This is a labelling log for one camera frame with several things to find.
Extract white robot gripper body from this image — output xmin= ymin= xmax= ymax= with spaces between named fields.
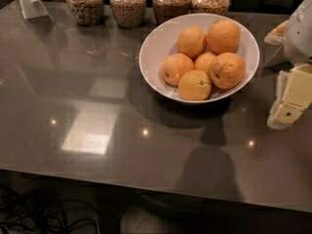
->
xmin=284 ymin=0 xmax=312 ymax=64

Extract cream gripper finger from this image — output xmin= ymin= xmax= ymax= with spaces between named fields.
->
xmin=264 ymin=20 xmax=289 ymax=46
xmin=267 ymin=63 xmax=312 ymax=130

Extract white ceramic bowl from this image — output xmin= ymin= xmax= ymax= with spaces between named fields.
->
xmin=139 ymin=14 xmax=259 ymax=104

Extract orange top right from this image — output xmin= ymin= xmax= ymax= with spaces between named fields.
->
xmin=206 ymin=19 xmax=241 ymax=55

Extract orange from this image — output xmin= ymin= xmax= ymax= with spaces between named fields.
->
xmin=177 ymin=26 xmax=207 ymax=59
xmin=177 ymin=70 xmax=212 ymax=101
xmin=206 ymin=19 xmax=241 ymax=55
xmin=210 ymin=53 xmax=246 ymax=90
xmin=161 ymin=53 xmax=194 ymax=86

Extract orange right front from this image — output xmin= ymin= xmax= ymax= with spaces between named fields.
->
xmin=210 ymin=53 xmax=246 ymax=90

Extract glass jar far right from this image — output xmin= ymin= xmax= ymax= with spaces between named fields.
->
xmin=191 ymin=0 xmax=231 ymax=16

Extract glass jar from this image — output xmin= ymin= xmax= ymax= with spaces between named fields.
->
xmin=109 ymin=0 xmax=146 ymax=28
xmin=152 ymin=0 xmax=190 ymax=24
xmin=191 ymin=0 xmax=231 ymax=16
xmin=65 ymin=0 xmax=104 ymax=26

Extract orange centre small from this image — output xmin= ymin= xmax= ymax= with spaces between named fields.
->
xmin=194 ymin=52 xmax=216 ymax=73

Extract orange top left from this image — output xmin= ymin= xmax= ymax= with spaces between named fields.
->
xmin=177 ymin=26 xmax=207 ymax=59

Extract orange front bottom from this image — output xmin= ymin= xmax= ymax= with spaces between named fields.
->
xmin=177 ymin=70 xmax=212 ymax=101

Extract glass jar far left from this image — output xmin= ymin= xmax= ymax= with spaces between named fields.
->
xmin=65 ymin=0 xmax=104 ymax=26

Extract white stand top left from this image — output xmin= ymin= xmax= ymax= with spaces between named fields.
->
xmin=19 ymin=0 xmax=53 ymax=21

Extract black cables under table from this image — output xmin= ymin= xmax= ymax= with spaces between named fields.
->
xmin=0 ymin=182 xmax=101 ymax=234

